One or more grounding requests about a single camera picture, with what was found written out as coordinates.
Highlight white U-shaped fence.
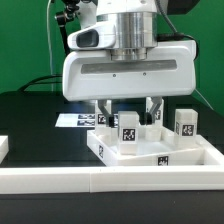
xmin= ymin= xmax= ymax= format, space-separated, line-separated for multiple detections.
xmin=0 ymin=144 xmax=224 ymax=195

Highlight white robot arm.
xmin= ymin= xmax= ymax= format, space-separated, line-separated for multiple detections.
xmin=62 ymin=0 xmax=198 ymax=127

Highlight black cables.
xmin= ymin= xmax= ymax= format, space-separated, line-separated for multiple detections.
xmin=18 ymin=73 xmax=64 ymax=92

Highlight white marker sheet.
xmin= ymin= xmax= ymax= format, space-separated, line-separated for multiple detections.
xmin=55 ymin=113 xmax=95 ymax=127

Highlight white square table top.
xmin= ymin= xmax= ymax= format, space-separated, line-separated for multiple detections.
xmin=87 ymin=127 xmax=224 ymax=166

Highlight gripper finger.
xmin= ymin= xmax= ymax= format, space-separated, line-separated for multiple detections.
xmin=97 ymin=100 xmax=114 ymax=128
xmin=144 ymin=97 xmax=163 ymax=125

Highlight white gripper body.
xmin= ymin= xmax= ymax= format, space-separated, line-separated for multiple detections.
xmin=62 ymin=23 xmax=196 ymax=101

